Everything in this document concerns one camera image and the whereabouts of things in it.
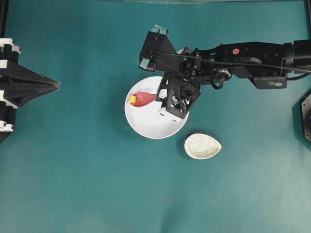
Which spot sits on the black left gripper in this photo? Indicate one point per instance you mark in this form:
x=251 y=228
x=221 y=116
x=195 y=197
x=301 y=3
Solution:
x=14 y=95

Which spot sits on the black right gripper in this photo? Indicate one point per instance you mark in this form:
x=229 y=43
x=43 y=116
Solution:
x=185 y=72

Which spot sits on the pink spoon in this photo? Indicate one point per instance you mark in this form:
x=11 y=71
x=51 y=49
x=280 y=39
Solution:
x=143 y=98

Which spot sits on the yellow hexagonal prism block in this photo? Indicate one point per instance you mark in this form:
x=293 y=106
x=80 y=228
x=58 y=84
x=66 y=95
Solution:
x=132 y=99

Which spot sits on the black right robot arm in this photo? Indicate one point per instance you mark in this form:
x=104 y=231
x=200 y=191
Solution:
x=265 y=65

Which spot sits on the white bowl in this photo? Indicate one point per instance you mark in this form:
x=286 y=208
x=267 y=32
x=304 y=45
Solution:
x=151 y=120

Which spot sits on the speckled white spoon rest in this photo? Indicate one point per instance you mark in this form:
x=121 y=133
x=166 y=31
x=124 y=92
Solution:
x=201 y=146

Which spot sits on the green table mat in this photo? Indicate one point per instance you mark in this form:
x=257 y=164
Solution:
x=74 y=164

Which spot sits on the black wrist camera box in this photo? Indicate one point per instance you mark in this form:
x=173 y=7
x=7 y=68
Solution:
x=157 y=52

